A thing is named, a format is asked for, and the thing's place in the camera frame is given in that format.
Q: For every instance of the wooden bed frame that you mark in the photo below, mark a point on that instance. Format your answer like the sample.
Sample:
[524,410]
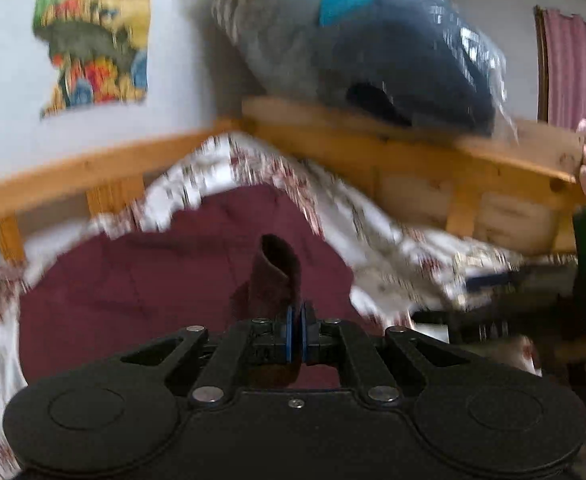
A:
[519,195]

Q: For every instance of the colourful floral wall poster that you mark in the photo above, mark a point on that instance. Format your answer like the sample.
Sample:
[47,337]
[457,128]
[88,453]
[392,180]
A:
[98,47]

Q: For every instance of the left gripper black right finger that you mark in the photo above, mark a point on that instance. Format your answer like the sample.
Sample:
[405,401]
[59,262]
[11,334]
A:
[381,370]

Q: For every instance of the white floral satin bedspread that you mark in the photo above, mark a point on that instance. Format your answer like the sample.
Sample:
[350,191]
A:
[396,267]

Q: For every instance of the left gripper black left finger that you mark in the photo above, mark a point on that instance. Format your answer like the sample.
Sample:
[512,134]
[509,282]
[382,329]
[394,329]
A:
[256,353]

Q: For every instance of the pink curtain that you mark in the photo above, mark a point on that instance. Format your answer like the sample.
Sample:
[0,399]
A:
[561,44]

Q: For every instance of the maroon small garment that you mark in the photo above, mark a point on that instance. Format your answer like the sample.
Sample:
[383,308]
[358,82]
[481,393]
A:
[245,253]

